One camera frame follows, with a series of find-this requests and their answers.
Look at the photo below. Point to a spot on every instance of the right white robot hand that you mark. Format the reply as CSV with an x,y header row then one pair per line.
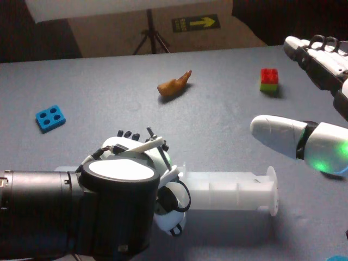
x,y
277,133

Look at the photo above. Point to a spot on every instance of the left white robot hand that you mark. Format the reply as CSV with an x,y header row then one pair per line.
x,y
168,217

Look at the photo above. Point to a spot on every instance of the large clear plastic syringe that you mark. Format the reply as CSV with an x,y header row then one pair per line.
x,y
225,193

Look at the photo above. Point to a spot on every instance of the green building block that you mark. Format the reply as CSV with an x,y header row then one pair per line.
x,y
268,87

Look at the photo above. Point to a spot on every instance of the red building block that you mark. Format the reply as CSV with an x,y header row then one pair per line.
x,y
269,74

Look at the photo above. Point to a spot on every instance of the brown toy chicken wing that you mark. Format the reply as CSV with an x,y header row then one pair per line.
x,y
171,85

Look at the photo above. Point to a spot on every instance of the black sign with yellow arrow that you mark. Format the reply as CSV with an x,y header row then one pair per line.
x,y
195,23

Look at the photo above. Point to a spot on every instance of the light blue round object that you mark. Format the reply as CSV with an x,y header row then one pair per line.
x,y
338,258

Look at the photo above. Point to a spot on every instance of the blue block with four holes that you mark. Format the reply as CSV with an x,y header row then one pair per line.
x,y
50,118

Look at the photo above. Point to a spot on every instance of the black tripod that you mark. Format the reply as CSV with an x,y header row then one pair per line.
x,y
149,27

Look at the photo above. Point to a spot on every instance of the brown cardboard box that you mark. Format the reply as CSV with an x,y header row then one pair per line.
x,y
108,35

